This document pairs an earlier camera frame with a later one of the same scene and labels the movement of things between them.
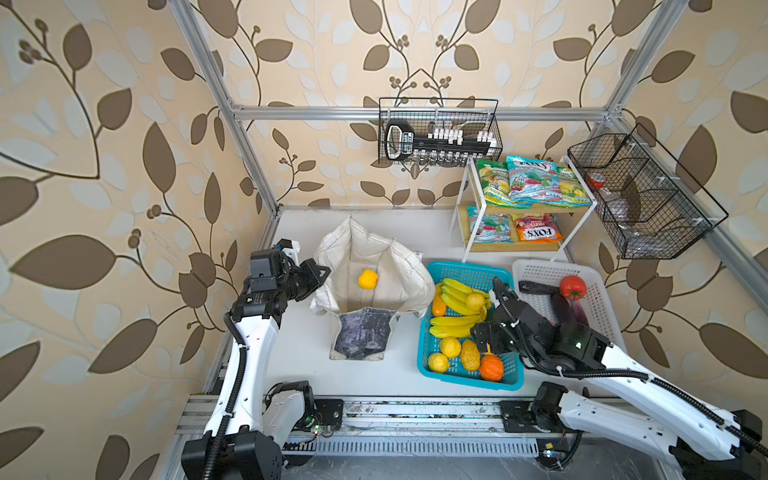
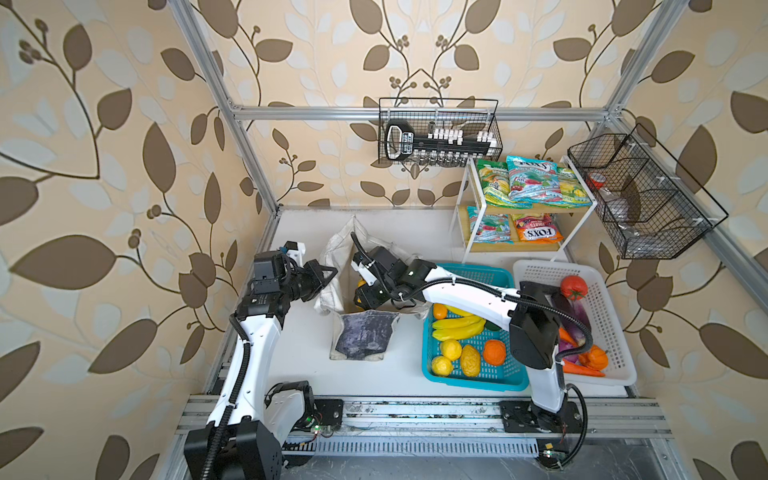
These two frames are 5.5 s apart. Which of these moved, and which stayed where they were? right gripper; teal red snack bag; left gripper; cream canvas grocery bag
Moved: right gripper
Stayed: cream canvas grocery bag; teal red snack bag; left gripper
